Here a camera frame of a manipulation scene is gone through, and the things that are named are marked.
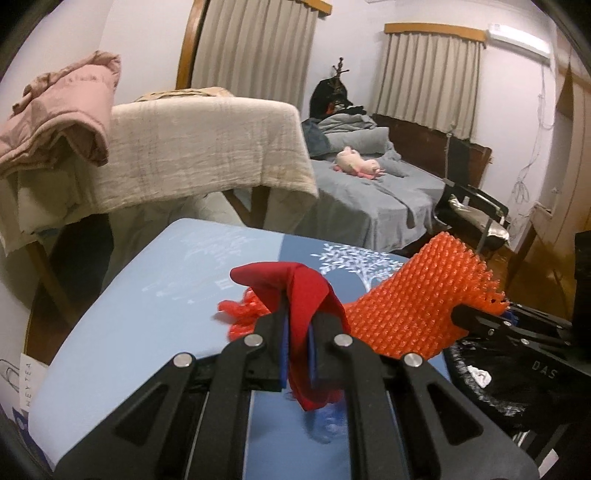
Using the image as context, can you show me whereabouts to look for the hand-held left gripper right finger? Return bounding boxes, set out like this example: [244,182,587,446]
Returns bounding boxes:
[308,311,541,480]

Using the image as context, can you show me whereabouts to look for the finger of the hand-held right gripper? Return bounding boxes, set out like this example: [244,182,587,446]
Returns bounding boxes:
[505,302,575,330]
[450,305,532,344]

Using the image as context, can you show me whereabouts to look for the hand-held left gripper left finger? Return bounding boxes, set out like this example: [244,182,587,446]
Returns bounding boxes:
[53,310,289,480]

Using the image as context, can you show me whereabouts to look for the orange foam net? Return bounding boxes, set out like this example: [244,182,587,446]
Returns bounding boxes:
[344,232,511,361]
[215,286,273,341]

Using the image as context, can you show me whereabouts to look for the red cloth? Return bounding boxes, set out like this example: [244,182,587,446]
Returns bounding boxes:
[230,261,347,412]

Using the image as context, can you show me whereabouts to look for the black trash bin with bag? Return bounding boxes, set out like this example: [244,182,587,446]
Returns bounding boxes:
[443,339,573,444]

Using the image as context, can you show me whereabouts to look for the blue plastic bag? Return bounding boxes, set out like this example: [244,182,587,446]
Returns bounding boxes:
[300,390,346,445]

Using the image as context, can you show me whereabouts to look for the silver cushion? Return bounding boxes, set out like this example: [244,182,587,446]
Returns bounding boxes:
[448,194,510,245]

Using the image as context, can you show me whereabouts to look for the wooden side table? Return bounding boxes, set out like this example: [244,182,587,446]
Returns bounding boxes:
[505,202,555,287]

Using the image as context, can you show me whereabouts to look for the blue tree print tablecloth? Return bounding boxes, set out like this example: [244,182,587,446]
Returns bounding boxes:
[28,217,453,480]

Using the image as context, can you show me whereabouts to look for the bed with grey sheet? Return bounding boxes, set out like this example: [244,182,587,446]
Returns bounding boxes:
[300,113,492,257]

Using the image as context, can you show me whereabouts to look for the wooden wardrobe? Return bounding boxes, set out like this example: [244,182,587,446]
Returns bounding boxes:
[545,28,591,324]

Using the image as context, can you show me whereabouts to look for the black office chair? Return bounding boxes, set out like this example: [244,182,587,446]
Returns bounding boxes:
[431,134,511,252]

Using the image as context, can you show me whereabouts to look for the pink plush toy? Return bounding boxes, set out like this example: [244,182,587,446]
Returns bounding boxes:
[333,146,386,180]

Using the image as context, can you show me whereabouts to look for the dark grey garment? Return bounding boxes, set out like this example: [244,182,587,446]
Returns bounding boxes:
[302,121,333,160]

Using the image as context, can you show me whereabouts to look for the beige checked blanket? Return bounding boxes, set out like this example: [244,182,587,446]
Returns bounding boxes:
[108,97,319,215]

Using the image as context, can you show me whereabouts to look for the grey duvet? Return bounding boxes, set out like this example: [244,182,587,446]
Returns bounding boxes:
[302,113,400,160]

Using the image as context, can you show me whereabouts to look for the narrow beige curtain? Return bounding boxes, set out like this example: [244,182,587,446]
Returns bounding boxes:
[373,31,483,141]

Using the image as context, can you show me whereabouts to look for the white paper bag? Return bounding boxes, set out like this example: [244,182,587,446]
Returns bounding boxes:
[0,353,49,462]

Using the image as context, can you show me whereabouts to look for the tan folded cloth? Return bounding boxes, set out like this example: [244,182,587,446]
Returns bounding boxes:
[134,86,236,103]

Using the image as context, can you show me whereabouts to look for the white air conditioner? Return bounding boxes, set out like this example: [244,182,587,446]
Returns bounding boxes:
[487,23,552,60]

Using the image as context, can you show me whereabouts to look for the wooden coat rack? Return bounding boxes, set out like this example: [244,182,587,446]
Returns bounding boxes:
[330,56,352,84]

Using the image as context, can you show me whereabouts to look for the cream quilt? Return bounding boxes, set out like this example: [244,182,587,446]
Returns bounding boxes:
[0,159,250,278]

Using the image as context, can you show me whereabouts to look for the wide beige curtain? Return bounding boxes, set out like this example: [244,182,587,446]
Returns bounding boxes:
[191,0,319,109]

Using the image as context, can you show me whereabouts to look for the pink padded jacket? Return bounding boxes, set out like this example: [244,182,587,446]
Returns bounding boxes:
[0,51,122,178]

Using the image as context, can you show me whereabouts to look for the hanging white cables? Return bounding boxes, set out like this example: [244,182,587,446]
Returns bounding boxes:
[512,60,555,204]

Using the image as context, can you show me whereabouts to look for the wooden chair frame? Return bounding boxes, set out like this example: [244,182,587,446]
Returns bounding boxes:
[25,240,81,365]

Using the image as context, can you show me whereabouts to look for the wooden window frame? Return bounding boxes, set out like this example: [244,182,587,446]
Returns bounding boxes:
[175,0,208,90]

